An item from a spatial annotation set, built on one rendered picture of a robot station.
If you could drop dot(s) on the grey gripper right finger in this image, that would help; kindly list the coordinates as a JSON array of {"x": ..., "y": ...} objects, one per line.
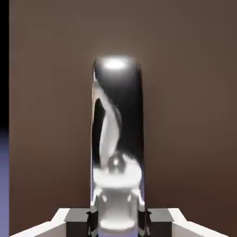
[{"x": 163, "y": 222}]

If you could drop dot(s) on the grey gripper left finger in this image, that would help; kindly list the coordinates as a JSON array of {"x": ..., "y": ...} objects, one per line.
[{"x": 74, "y": 222}]

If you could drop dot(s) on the brown cabinet door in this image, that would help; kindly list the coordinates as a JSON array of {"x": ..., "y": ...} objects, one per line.
[{"x": 185, "y": 92}]

